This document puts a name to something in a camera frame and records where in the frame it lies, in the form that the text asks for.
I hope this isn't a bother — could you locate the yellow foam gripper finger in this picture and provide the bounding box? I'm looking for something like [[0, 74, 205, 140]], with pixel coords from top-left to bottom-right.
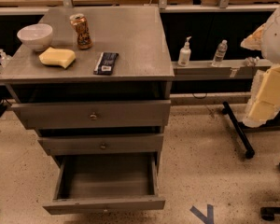
[[243, 64, 280, 128], [241, 24, 264, 50]]

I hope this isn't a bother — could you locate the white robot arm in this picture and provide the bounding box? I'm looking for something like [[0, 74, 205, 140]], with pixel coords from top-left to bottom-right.
[[241, 6, 280, 128]]

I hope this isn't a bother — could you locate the grey wooden drawer cabinet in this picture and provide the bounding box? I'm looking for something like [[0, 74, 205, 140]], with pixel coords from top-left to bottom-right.
[[0, 6, 175, 216]]

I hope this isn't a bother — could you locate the grey top drawer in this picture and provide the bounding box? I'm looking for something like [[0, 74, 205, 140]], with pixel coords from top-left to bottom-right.
[[12, 100, 171, 129]]

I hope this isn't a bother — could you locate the open grey bottom drawer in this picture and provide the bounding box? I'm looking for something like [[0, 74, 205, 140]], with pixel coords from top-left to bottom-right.
[[43, 153, 165, 215]]

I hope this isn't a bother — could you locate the grey middle drawer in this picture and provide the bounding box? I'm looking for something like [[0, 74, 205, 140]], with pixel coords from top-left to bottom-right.
[[38, 133, 163, 156]]

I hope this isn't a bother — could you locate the crumpled clear plastic wrapper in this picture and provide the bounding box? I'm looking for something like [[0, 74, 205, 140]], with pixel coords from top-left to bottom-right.
[[245, 57, 260, 67]]

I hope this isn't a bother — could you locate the clear plastic water bottle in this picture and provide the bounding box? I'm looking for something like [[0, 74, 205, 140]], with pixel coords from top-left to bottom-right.
[[212, 40, 228, 67]]

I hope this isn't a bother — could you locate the black metal stand leg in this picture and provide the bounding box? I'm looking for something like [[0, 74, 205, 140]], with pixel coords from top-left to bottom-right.
[[222, 102, 255, 159]]

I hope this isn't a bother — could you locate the white pump lotion bottle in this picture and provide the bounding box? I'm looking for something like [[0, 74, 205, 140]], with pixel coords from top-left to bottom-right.
[[177, 36, 191, 66]]

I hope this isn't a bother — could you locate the black chair caster base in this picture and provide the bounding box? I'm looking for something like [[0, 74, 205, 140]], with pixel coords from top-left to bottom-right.
[[259, 162, 280, 221]]

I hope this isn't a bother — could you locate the orange crushed drink can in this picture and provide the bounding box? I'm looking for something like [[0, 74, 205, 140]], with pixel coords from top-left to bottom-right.
[[69, 13, 92, 49]]

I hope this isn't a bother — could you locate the yellow sponge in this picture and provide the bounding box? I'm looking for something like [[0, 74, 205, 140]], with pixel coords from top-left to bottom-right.
[[39, 47, 76, 69]]

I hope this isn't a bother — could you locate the white ceramic bowl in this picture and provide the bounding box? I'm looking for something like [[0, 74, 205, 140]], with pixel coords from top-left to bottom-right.
[[17, 23, 53, 51]]

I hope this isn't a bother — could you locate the clear sanitizer pump bottle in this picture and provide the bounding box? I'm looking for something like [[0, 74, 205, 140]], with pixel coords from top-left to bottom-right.
[[0, 49, 11, 67]]

